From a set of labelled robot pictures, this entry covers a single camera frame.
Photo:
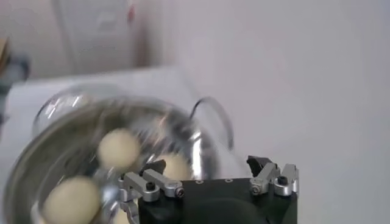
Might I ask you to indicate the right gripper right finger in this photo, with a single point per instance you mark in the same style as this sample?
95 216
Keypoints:
266 176

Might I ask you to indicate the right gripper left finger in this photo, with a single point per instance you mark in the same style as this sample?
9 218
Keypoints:
158 179

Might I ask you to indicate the white steamed baozi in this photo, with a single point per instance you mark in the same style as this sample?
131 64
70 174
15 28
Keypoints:
178 167
122 218
71 202
119 149

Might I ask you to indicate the stainless steel steamer basket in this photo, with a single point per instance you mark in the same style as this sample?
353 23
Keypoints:
198 152

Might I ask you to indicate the white grey cabinet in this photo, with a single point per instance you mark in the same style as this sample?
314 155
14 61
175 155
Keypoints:
97 30

